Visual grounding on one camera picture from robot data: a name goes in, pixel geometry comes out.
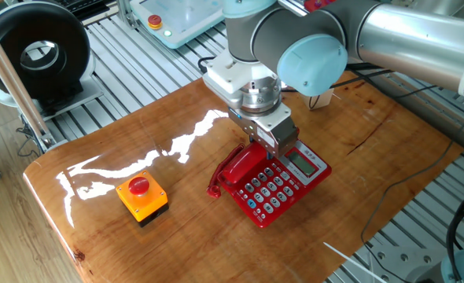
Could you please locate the thin black cable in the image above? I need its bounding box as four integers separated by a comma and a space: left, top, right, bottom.
359, 97, 464, 259

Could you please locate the grey robot teach pendant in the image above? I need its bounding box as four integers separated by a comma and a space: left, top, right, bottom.
129, 0, 226, 50

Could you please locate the red telephone base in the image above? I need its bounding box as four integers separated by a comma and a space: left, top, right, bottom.
216, 139, 333, 229

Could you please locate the black sensor cable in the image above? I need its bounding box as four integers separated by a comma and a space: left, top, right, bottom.
197, 56, 218, 75

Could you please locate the pale wooden cube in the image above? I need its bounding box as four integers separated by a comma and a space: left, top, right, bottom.
303, 88, 335, 111

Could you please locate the red telephone handset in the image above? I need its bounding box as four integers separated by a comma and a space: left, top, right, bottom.
220, 141, 268, 186

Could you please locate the upright aluminium frame post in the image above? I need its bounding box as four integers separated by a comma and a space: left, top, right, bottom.
116, 0, 138, 29

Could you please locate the black ring-shaped blower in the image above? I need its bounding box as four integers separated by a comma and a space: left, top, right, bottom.
0, 1, 105, 119

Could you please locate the black keyboard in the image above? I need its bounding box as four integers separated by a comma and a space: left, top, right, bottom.
57, 0, 117, 21

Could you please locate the white zip tie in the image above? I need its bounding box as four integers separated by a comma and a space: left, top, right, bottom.
323, 241, 387, 283

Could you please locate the orange emergency stop button box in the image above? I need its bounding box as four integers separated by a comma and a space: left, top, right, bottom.
116, 170, 170, 228

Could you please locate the red phone cord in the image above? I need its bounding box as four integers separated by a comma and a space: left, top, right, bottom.
206, 143, 245, 199

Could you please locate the slanted metal frame post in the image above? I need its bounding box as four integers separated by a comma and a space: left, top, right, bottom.
0, 13, 58, 153

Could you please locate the silver Schunk gripper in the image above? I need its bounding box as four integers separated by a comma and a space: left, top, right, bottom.
227, 108, 300, 161

